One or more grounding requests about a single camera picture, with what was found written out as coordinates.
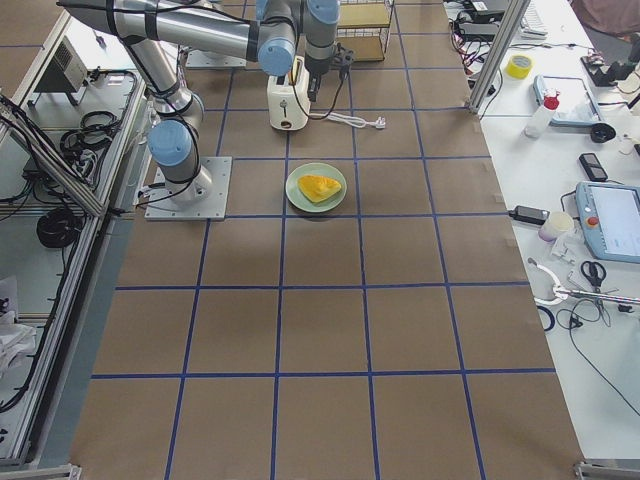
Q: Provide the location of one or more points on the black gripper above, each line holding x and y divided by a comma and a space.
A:
315, 70

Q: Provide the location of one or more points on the white toaster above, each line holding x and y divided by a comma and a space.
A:
287, 98

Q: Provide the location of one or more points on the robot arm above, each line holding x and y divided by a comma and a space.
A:
270, 40

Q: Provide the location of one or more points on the toast slice in toaster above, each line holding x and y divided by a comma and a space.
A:
295, 72

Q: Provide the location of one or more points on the green plate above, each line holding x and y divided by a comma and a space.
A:
298, 200

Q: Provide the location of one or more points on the triangular golden pastry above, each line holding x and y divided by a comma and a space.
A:
318, 188

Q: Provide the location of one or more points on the yellow tape roll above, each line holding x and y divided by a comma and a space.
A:
519, 66

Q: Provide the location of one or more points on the white bottle red cap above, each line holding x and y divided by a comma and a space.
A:
542, 117

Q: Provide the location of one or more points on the black power adapter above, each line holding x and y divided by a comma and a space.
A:
529, 215

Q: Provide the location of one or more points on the blue teach pendant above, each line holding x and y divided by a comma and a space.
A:
577, 105
609, 218

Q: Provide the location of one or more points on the black scissors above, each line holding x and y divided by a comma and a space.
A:
594, 272

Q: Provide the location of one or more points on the wire basket with wooden shelf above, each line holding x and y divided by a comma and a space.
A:
364, 27

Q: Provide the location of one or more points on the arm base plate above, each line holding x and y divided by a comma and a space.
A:
204, 60
205, 198

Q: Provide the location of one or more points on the aluminium frame post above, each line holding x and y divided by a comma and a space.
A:
509, 25

